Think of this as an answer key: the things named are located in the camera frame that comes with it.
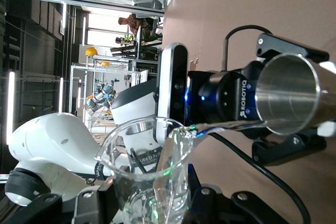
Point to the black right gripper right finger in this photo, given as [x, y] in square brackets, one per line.
[223, 208]

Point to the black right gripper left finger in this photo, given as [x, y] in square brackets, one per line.
[52, 211]

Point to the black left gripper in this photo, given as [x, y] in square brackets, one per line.
[218, 90]

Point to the steel double jigger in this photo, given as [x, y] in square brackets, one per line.
[288, 95]

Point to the clear glass beaker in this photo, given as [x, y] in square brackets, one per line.
[147, 195]

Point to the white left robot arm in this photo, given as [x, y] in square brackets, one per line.
[52, 140]

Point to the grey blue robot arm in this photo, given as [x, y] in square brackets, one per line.
[101, 96]

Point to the yellow hard hat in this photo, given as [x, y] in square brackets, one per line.
[92, 51]
[105, 63]

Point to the green potted plant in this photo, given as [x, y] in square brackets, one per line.
[128, 37]

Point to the seated person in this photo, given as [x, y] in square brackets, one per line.
[134, 23]

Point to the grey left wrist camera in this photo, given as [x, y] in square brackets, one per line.
[172, 82]

